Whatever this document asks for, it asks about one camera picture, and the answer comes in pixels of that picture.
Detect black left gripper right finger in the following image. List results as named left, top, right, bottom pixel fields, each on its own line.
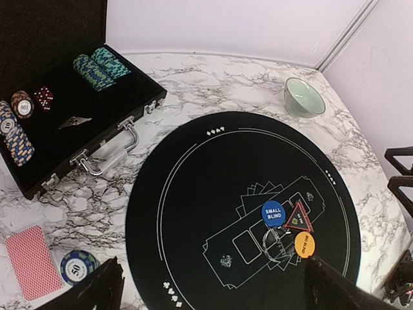
left=305, top=256, right=395, bottom=310

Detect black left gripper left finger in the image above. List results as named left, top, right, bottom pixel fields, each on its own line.
left=45, top=257, right=125, bottom=310

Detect green 50 chip stack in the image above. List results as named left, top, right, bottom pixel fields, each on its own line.
left=60, top=249, right=101, bottom=286

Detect orange big blind button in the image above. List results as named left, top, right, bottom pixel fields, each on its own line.
left=294, top=231, right=316, bottom=259

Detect clear acrylic dealer button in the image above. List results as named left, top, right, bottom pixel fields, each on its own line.
left=262, top=227, right=294, bottom=262

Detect red triangular all-in marker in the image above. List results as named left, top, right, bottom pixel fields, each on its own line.
left=285, top=199, right=314, bottom=233

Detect blue small blind button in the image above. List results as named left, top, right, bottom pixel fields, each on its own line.
left=261, top=200, right=286, bottom=228

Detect red playing card deck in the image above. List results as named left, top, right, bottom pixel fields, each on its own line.
left=5, top=225, right=63, bottom=301

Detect round black poker mat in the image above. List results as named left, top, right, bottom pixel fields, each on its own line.
left=126, top=112, right=361, bottom=309

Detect blue 10 chip row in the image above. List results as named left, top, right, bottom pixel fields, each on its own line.
left=1, top=100, right=35, bottom=167

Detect silver card guard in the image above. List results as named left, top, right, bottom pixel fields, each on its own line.
left=58, top=116, right=92, bottom=130

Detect green glass bowl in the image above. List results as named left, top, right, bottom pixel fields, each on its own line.
left=283, top=77, right=326, bottom=118

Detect black poker chip case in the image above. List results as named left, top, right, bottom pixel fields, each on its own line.
left=1, top=1, right=167, bottom=199

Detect brown 100 chip stack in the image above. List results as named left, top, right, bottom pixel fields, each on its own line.
left=11, top=90, right=34, bottom=119

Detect red dice set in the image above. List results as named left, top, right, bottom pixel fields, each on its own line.
left=34, top=86, right=54, bottom=112

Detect green chip row left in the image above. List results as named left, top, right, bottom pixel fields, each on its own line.
left=73, top=54, right=116, bottom=92

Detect green chip row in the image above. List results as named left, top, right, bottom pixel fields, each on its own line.
left=91, top=47, right=130, bottom=79
left=73, top=54, right=116, bottom=92

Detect green chip row right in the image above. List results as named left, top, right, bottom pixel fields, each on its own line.
left=91, top=47, right=130, bottom=79

